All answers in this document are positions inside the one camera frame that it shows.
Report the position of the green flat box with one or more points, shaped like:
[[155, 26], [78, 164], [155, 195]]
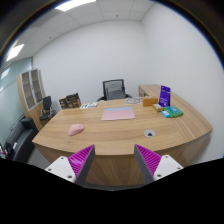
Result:
[[173, 111]]

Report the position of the wooden shelf cabinet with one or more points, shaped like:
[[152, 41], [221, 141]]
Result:
[[31, 94]]

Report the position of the pink computer mouse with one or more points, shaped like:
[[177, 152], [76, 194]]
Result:
[[75, 129]]

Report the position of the blue small box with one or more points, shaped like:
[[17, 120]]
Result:
[[166, 114]]

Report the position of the grey desk cable grommet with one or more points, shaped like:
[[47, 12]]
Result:
[[149, 133]]

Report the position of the black leather sofa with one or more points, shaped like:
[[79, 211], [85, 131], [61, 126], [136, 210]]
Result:
[[19, 145]]

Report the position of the black mesh office chair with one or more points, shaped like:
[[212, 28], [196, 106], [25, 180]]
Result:
[[113, 90]]

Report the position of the purple standing sign card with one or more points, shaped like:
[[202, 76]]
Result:
[[164, 99]]

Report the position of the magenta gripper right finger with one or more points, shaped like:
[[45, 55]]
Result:
[[154, 166]]

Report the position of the round white coaster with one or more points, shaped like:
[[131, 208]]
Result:
[[134, 100]]

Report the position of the ceiling light panel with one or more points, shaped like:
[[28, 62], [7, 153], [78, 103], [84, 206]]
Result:
[[15, 51], [72, 4]]

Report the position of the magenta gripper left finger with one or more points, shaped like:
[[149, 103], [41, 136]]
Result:
[[74, 168]]

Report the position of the white leaflet with pictures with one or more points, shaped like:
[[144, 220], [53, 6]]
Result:
[[89, 105]]

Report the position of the orange cardboard box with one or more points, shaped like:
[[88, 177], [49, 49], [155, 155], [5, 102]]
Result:
[[149, 101]]

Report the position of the dark brown organizer box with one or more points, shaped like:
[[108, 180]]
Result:
[[70, 101]]

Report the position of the black side chair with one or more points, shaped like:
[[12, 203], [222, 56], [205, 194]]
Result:
[[47, 111]]

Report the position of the beige small box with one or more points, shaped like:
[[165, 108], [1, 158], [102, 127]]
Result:
[[157, 107]]

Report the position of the wooden office desk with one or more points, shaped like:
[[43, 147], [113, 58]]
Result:
[[114, 163]]

